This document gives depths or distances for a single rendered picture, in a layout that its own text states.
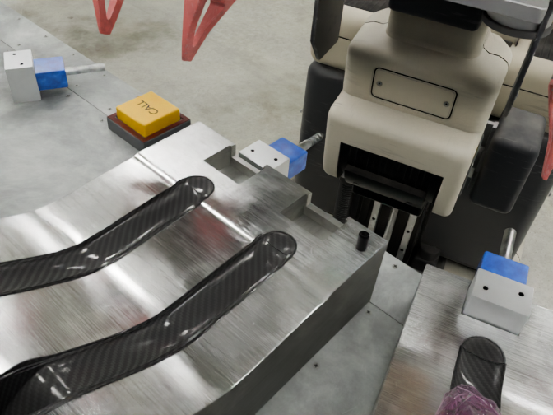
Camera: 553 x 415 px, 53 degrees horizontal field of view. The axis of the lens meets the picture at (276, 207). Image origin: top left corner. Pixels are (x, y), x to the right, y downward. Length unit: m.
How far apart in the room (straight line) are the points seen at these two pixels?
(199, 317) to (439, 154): 0.48
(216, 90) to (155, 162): 1.81
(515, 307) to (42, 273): 0.40
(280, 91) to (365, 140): 1.57
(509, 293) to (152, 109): 0.49
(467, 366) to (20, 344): 0.35
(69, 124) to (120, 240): 0.32
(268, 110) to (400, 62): 1.49
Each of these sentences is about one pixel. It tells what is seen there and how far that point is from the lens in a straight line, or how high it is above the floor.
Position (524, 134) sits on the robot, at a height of 0.75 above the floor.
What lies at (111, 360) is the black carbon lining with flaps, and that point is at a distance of 0.43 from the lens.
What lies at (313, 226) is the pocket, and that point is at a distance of 0.56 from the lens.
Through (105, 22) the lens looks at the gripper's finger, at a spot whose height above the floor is 1.00.
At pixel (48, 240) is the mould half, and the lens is 0.53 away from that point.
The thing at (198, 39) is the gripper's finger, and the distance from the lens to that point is 0.56.
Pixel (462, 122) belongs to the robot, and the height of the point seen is 0.82.
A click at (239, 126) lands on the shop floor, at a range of 2.18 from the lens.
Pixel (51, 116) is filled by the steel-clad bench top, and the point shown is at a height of 0.80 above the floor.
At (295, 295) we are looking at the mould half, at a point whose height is 0.89.
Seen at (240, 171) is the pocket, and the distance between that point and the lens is 0.62.
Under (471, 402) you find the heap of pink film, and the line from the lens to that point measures 0.46.
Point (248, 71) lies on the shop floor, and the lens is 2.53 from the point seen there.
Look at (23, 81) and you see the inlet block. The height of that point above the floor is 0.83.
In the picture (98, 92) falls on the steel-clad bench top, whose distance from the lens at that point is 0.88.
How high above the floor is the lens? 1.26
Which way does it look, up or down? 43 degrees down
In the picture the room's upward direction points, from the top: 6 degrees clockwise
